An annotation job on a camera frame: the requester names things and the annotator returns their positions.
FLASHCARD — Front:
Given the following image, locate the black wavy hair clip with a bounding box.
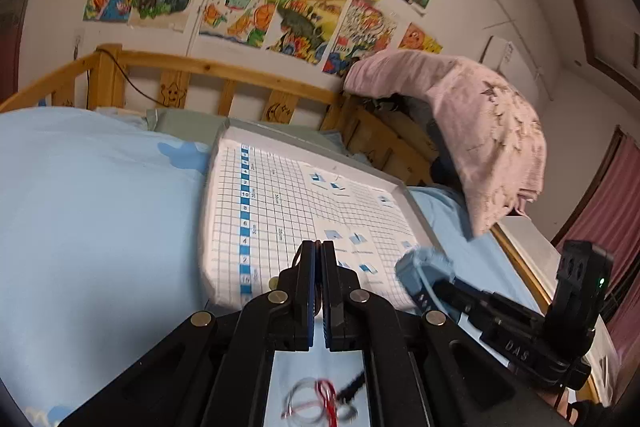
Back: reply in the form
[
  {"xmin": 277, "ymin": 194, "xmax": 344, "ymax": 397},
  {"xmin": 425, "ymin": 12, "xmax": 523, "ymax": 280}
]
[{"xmin": 335, "ymin": 371, "xmax": 366, "ymax": 405}]

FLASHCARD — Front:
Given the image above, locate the grey grid-lined tray box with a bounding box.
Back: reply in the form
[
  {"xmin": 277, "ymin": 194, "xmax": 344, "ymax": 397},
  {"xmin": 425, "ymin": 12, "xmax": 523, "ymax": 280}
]
[{"xmin": 198, "ymin": 120, "xmax": 438, "ymax": 310}]

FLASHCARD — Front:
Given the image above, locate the pink embroidered blanket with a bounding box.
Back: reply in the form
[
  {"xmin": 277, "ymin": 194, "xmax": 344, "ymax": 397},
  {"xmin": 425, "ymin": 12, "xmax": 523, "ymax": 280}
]
[{"xmin": 344, "ymin": 50, "xmax": 547, "ymax": 236}]

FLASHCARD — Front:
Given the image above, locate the light blue cartoon bedsheet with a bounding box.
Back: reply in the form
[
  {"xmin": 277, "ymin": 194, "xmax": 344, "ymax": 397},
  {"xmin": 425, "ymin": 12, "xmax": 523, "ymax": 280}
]
[{"xmin": 1, "ymin": 107, "xmax": 534, "ymax": 426}]

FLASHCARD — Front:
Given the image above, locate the white air conditioner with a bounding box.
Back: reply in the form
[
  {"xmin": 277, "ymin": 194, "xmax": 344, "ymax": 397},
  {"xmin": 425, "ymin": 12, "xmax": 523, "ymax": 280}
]
[{"xmin": 480, "ymin": 36, "xmax": 549, "ymax": 109}]

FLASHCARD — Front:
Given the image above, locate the brown wooden door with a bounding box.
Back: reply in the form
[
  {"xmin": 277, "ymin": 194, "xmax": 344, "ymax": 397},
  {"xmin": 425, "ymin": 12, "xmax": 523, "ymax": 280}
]
[{"xmin": 0, "ymin": 0, "xmax": 28, "ymax": 103}]

